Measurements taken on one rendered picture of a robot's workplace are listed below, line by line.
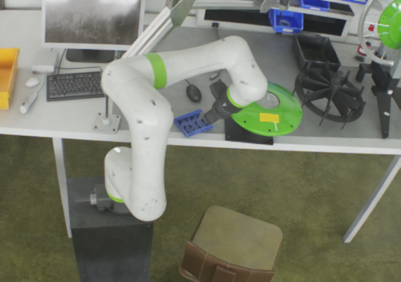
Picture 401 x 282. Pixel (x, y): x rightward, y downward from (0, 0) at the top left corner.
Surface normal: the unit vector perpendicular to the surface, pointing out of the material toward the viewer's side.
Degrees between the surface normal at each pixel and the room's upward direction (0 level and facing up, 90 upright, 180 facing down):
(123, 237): 90
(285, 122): 23
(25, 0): 90
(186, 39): 0
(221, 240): 0
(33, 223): 0
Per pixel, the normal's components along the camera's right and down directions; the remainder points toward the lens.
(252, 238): 0.14, -0.70
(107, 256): 0.22, 0.71
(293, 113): 0.47, -0.51
